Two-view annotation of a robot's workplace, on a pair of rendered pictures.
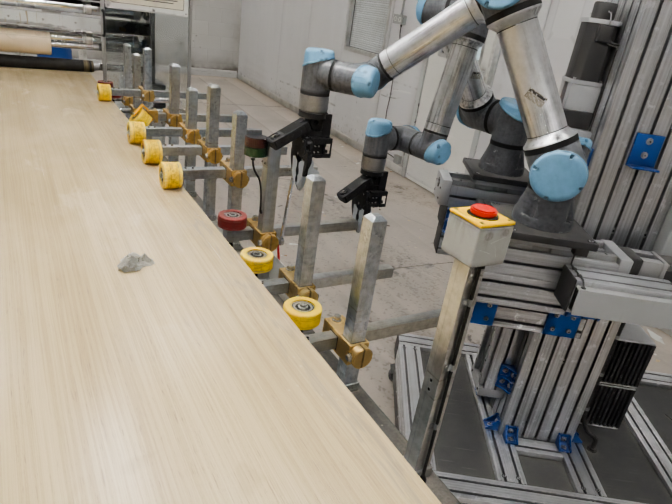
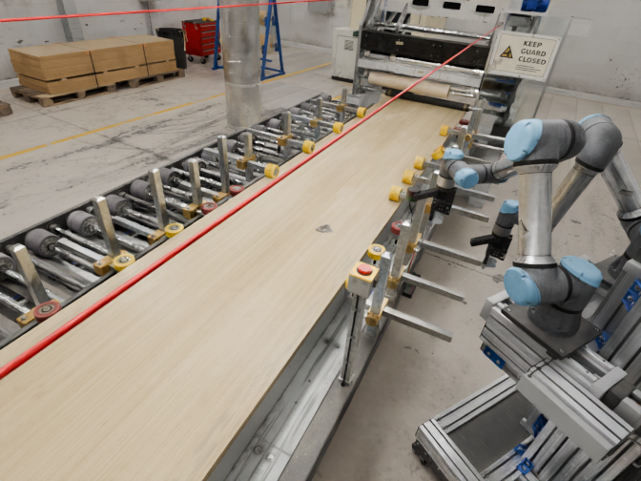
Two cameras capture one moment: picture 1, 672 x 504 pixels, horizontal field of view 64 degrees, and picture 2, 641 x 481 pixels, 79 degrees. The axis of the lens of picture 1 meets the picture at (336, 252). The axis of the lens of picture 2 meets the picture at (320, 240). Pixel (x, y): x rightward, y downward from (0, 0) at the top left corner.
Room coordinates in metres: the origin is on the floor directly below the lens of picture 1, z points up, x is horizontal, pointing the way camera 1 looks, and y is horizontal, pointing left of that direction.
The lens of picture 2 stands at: (0.18, -0.87, 1.93)
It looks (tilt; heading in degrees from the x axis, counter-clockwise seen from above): 35 degrees down; 57
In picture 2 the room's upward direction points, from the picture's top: 5 degrees clockwise
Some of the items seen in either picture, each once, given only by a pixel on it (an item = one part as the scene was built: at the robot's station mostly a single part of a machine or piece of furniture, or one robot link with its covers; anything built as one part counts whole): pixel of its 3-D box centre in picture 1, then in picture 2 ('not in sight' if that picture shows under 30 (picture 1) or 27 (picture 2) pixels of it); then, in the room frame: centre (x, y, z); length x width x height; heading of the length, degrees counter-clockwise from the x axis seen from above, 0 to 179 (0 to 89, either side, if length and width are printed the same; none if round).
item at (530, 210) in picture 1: (546, 203); (558, 308); (1.34, -0.51, 1.09); 0.15 x 0.15 x 0.10
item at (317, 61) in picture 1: (318, 71); (451, 163); (1.41, 0.11, 1.31); 0.09 x 0.08 x 0.11; 71
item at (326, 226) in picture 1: (294, 229); (435, 248); (1.50, 0.13, 0.84); 0.43 x 0.03 x 0.04; 123
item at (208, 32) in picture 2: not in sight; (202, 41); (2.77, 8.65, 0.41); 0.76 x 0.48 x 0.81; 37
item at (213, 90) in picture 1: (211, 155); not in sight; (1.82, 0.48, 0.94); 0.04 x 0.04 x 0.48; 33
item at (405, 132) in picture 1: (405, 139); not in sight; (1.69, -0.16, 1.12); 0.11 x 0.11 x 0.08; 40
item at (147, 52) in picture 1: (147, 99); (467, 138); (2.66, 1.03, 0.93); 0.04 x 0.04 x 0.48; 33
